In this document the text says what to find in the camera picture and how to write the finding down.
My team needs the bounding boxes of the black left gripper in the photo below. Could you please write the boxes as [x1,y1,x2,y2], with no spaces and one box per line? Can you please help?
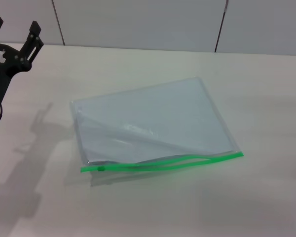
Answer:
[0,14,44,107]

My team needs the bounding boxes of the clear green-zip document bag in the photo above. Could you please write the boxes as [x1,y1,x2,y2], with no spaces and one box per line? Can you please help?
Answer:
[69,76,244,173]

